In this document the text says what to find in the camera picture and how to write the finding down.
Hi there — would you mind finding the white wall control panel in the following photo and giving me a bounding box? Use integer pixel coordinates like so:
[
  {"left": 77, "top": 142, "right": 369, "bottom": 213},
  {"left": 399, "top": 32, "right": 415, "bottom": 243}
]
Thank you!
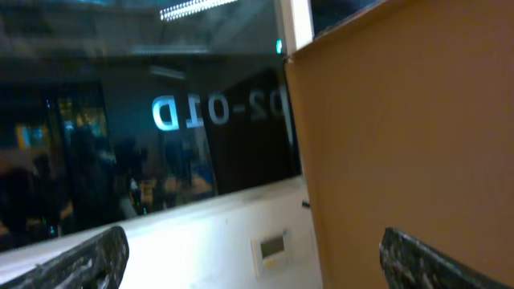
[{"left": 251, "top": 229, "right": 292, "bottom": 279}]

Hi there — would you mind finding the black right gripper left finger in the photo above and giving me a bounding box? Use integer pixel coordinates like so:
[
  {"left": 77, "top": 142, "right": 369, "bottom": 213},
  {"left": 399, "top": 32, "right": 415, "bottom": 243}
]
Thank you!
[{"left": 1, "top": 226, "right": 129, "bottom": 289}]

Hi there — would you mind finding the wooden side panel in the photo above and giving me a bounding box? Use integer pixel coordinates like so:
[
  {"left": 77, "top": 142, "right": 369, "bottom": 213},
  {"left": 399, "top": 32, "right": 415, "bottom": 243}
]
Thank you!
[{"left": 286, "top": 0, "right": 513, "bottom": 288}]

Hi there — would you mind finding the dark window with sill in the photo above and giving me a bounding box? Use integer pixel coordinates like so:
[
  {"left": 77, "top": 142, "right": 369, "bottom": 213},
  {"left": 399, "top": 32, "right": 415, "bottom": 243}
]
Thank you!
[{"left": 0, "top": 0, "right": 386, "bottom": 254}]

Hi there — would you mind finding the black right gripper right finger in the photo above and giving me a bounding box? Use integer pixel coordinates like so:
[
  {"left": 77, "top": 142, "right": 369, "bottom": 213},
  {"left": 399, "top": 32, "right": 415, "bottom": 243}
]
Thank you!
[{"left": 379, "top": 227, "right": 510, "bottom": 289}]

